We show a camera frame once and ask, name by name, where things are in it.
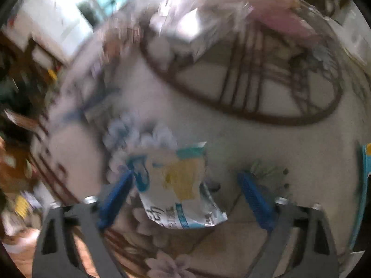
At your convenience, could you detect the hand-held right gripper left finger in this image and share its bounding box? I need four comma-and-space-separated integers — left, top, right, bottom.
32, 169, 135, 278

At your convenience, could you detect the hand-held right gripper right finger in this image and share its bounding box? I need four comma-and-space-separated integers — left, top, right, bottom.
237, 172, 339, 278

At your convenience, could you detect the white and teal snack packet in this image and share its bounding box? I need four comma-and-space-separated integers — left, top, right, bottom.
128, 142, 228, 230

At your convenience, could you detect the pink plastic wrapper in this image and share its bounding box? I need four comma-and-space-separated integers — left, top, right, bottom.
255, 3, 316, 38

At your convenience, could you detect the teal plastic object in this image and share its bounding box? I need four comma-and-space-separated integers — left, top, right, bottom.
349, 143, 371, 250

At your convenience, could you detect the white box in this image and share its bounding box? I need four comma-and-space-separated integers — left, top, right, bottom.
149, 6, 232, 63

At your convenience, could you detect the white cabinet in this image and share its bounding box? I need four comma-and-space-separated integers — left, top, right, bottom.
6, 0, 93, 64

